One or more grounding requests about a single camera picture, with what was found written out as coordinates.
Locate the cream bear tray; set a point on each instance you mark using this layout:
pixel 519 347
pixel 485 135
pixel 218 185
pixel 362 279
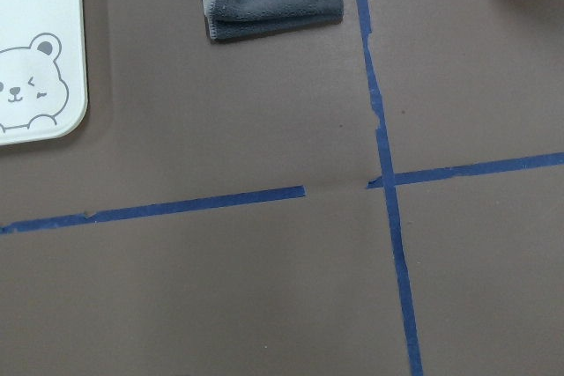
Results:
pixel 44 92

